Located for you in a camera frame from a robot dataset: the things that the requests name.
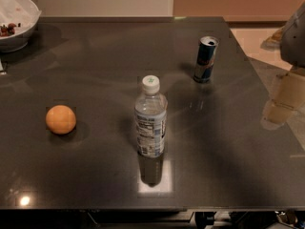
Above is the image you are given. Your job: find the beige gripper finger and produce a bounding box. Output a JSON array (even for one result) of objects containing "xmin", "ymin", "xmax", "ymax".
[{"xmin": 261, "ymin": 68, "xmax": 305, "ymax": 127}]

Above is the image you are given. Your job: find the clear plastic water bottle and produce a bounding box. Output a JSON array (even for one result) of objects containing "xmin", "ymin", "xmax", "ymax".
[{"xmin": 134, "ymin": 75, "xmax": 168, "ymax": 158}]

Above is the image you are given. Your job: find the redbull can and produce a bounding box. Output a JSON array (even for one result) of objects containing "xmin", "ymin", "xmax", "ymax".
[{"xmin": 193, "ymin": 36, "xmax": 219, "ymax": 83}]

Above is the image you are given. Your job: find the orange fruit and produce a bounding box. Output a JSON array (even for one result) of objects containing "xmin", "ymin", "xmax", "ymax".
[{"xmin": 46, "ymin": 105, "xmax": 76, "ymax": 135}]

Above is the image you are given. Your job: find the white bowl with snacks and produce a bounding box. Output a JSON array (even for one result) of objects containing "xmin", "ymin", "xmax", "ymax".
[{"xmin": 0, "ymin": 0, "xmax": 41, "ymax": 52}]

